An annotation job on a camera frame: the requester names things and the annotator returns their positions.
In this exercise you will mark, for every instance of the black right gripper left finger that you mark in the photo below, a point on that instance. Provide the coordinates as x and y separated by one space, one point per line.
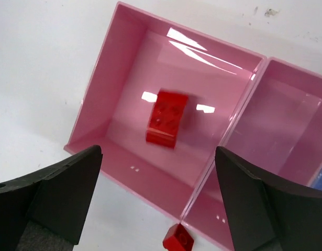
47 209

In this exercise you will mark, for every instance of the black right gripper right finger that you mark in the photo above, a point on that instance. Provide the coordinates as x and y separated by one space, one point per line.
265 211

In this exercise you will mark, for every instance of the small red lego brick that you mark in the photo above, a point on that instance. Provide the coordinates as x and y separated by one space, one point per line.
178 239

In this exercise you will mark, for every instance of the small pink container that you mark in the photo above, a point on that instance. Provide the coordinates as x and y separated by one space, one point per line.
276 124

